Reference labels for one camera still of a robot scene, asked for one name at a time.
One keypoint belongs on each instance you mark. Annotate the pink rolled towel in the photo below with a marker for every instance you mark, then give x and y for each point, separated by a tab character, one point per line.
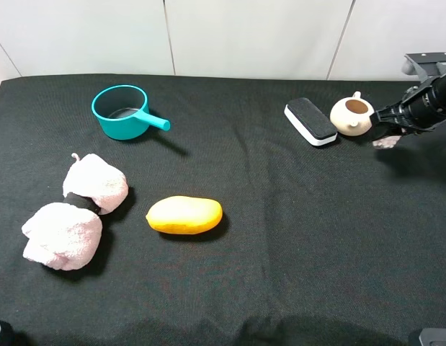
65	235

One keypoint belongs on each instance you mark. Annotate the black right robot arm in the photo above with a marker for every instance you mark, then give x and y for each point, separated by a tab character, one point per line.
414	91

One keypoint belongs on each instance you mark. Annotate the glass jar of pink candies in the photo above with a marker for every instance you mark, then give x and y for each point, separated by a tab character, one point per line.
386	142

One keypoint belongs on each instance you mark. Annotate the black and white eraser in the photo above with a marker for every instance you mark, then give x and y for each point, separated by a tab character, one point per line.
310	122

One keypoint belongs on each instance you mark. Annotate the black table cloth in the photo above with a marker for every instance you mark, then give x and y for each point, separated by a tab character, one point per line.
339	245

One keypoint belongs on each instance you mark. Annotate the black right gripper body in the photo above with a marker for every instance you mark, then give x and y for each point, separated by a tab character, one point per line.
427	110

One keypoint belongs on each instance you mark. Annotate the teal plastic saucepan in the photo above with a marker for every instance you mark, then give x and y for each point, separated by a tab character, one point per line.
123	113

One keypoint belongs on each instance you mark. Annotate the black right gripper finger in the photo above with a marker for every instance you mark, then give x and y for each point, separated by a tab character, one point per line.
410	130
387	115

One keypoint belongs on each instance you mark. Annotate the beige ceramic teapot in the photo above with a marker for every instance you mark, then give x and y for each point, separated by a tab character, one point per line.
351	115

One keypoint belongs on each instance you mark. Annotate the yellow mango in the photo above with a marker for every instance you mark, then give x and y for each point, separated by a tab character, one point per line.
183	215

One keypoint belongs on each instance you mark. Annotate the grey robot base right corner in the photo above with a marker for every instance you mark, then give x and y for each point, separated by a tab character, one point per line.
428	337

